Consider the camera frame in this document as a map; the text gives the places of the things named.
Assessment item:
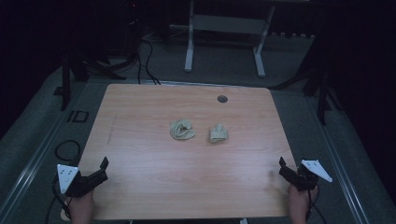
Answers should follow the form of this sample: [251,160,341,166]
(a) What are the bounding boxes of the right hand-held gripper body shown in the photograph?
[278,159,333,191]

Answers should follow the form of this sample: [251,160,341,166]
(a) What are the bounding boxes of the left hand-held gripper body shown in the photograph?
[56,163,109,198]

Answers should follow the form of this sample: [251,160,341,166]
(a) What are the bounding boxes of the beige sock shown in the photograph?
[169,119,197,141]
[209,122,229,144]

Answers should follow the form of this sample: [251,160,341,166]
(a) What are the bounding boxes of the person's right hand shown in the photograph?
[288,185,318,216]

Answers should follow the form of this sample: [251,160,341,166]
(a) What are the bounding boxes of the person's left hand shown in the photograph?
[66,189,95,218]

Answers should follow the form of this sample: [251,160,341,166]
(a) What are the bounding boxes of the black metal stand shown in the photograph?
[270,31,344,126]
[52,52,127,112]

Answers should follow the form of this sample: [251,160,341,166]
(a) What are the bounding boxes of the black equipment tower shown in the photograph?
[122,0,146,60]

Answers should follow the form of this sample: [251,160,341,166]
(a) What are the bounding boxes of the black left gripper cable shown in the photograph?
[51,175,73,217]

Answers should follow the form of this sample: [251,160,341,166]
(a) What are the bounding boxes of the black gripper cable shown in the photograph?
[51,175,73,217]
[305,186,329,224]

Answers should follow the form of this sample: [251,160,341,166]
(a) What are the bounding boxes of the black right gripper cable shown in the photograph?
[305,186,329,224]

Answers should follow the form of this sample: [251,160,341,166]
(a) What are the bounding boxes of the metal floor rail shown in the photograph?
[306,96,372,224]
[0,83,92,224]

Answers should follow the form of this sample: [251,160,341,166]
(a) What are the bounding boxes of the black looped floor cable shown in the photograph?
[45,139,82,224]

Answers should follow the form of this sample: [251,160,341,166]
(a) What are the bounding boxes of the black floor cables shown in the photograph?
[136,38,162,86]

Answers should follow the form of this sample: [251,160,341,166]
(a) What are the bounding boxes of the white desk frame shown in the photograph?
[169,0,312,78]

